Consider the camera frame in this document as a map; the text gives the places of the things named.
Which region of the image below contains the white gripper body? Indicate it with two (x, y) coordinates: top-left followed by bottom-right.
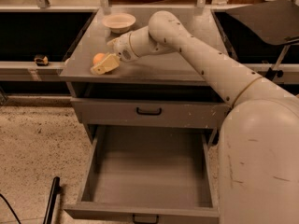
(113, 33), (138, 62)

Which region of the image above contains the orange fruit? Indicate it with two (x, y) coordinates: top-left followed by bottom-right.
(93, 53), (105, 64)

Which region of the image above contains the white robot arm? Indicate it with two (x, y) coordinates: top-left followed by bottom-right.
(108, 11), (299, 224)

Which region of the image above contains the grey drawer cabinet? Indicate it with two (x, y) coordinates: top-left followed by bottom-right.
(61, 12), (224, 144)

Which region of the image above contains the closed grey top drawer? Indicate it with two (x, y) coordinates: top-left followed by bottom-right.
(71, 98), (230, 129)

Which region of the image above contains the open grey middle drawer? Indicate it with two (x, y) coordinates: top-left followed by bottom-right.
(64, 126), (220, 224)

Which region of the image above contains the white paper bowl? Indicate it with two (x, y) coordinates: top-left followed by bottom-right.
(102, 13), (135, 34)

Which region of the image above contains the small black yellow object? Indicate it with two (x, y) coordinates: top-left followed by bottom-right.
(34, 55), (49, 66)

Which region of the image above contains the black pole on floor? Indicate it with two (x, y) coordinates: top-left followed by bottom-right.
(43, 176), (61, 224)

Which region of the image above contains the black cable on floor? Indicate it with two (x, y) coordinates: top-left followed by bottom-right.
(0, 192), (22, 224)

